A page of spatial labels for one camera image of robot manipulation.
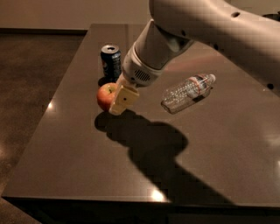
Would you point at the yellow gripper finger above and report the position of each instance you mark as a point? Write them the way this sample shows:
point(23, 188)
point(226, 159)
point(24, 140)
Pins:
point(125, 95)

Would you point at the red yellow apple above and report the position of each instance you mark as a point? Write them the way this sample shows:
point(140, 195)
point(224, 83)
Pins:
point(105, 95)

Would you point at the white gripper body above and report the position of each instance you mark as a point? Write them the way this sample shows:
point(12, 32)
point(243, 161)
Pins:
point(136, 71)

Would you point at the clear plastic water bottle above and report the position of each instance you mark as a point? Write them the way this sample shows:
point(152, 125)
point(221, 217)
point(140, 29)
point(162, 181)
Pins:
point(187, 92)

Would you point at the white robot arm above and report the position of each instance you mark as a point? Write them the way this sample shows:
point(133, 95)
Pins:
point(250, 41)

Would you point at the blue pepsi can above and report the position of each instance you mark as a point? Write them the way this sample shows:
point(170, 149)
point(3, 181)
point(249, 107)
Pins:
point(111, 62)

